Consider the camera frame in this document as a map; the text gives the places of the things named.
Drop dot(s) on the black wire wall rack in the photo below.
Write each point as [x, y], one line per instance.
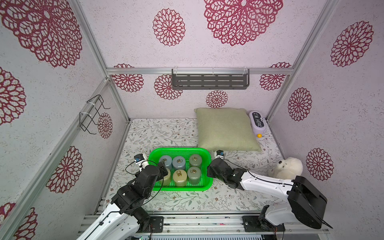
[88, 117]

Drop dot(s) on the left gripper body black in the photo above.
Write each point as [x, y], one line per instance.
[164, 172]

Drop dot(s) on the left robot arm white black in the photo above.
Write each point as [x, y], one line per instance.
[125, 215]

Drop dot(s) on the green linen cushion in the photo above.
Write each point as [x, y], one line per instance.
[226, 129]

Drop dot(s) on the green plastic perforated basket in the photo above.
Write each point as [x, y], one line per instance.
[205, 182]

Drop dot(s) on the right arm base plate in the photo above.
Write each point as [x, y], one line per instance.
[253, 224]

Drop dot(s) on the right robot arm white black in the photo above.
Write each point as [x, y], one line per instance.
[301, 200]

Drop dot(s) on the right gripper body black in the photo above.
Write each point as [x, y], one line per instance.
[214, 168]

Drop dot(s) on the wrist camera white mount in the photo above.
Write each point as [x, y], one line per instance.
[220, 155]
[141, 161]

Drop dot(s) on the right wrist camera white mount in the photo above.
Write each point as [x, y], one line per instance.
[220, 155]

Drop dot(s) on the grey metal wall shelf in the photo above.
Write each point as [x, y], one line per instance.
[181, 81]

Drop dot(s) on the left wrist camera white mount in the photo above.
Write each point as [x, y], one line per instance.
[141, 161]

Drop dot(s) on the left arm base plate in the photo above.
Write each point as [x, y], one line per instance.
[152, 225]

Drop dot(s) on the white plush seal toy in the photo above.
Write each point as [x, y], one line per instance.
[287, 169]

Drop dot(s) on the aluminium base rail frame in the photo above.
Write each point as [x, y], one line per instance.
[222, 224]

